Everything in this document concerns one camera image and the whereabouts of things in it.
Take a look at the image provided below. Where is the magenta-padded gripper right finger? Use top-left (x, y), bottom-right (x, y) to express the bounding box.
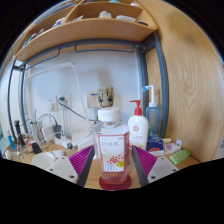
top-left (130, 144), bottom-right (179, 188)

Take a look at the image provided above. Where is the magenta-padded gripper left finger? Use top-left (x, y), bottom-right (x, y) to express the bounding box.
top-left (46, 144), bottom-right (96, 188)

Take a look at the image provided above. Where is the clear bottle with pink drink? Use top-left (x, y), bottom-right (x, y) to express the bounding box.
top-left (95, 106), bottom-right (130, 184)

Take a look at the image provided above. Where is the small green bottle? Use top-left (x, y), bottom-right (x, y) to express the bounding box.
top-left (169, 148), bottom-right (192, 165)

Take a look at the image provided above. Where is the small blue box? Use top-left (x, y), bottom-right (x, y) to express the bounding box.
top-left (146, 137), bottom-right (165, 153)

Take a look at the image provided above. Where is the pink and white packet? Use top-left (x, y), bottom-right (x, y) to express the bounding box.
top-left (163, 138), bottom-right (184, 155)

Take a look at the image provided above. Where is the white translucent container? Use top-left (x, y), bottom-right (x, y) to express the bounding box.
top-left (70, 124), bottom-right (100, 152)

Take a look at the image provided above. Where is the white power adapter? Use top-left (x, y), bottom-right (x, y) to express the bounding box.
top-left (41, 124), bottom-right (56, 143)

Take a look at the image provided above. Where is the black charger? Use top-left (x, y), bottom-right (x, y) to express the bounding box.
top-left (52, 124), bottom-right (63, 140)

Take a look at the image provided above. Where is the white red-pump lotion bottle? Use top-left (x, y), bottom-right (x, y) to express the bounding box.
top-left (127, 99), bottom-right (150, 151)

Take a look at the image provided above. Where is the clear blue-tipped squeeze bottle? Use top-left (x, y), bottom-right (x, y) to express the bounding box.
top-left (142, 84), bottom-right (161, 140)

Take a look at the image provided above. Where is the beige wall box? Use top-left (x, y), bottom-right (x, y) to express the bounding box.
top-left (86, 91), bottom-right (101, 109)

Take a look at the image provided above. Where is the wooden shelf unit, metal frame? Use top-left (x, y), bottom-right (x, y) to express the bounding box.
top-left (6, 0), bottom-right (171, 138)

